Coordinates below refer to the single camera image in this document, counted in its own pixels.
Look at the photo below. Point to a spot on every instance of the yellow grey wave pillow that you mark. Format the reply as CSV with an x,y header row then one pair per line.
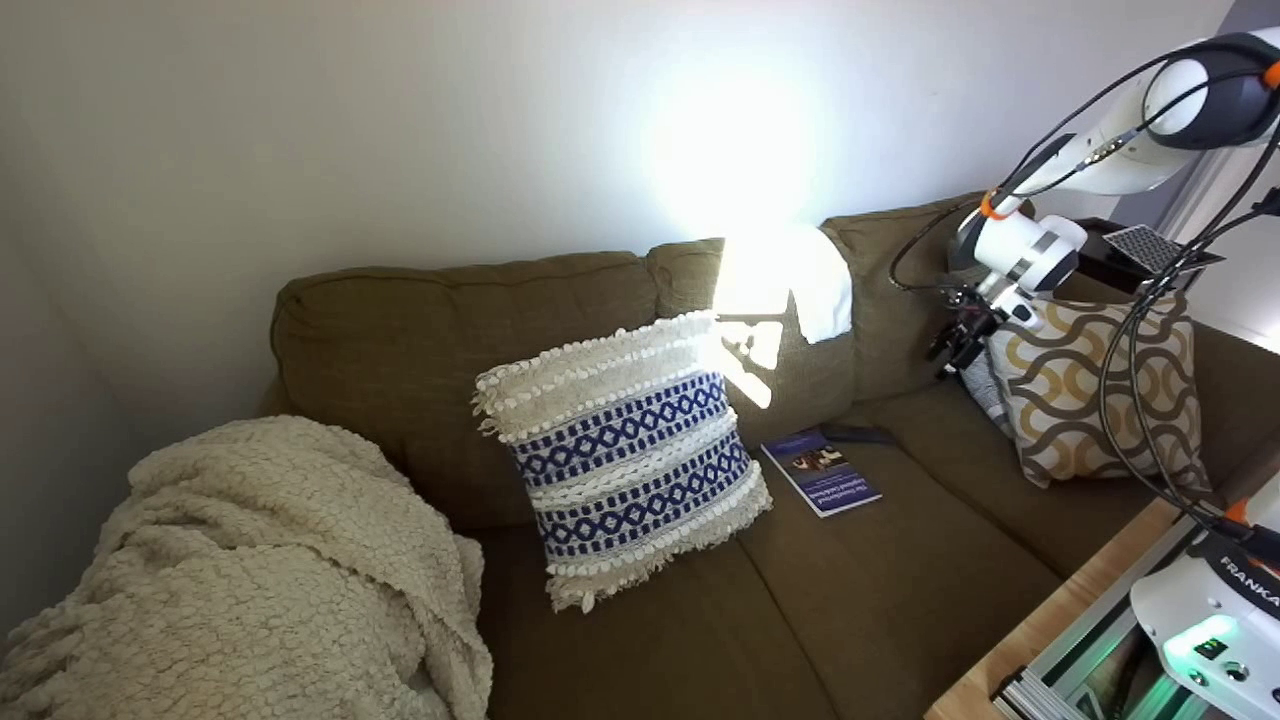
x,y
1083,400

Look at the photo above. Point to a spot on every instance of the brown fabric couch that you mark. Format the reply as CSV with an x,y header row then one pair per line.
x,y
867,585

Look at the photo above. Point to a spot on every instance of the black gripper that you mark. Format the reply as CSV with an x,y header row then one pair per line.
x,y
960,335

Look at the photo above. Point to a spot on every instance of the cream knit blanket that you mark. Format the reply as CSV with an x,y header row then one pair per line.
x,y
252,572

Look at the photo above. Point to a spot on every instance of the wooden table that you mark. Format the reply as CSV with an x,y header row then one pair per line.
x,y
1055,612

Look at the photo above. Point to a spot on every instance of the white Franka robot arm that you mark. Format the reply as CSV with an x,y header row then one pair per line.
x,y
1025,250

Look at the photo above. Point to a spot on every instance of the blue booklet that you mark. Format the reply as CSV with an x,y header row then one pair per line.
x,y
824,475

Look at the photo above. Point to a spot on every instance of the blue white patterned pillow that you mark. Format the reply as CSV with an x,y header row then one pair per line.
x,y
626,452

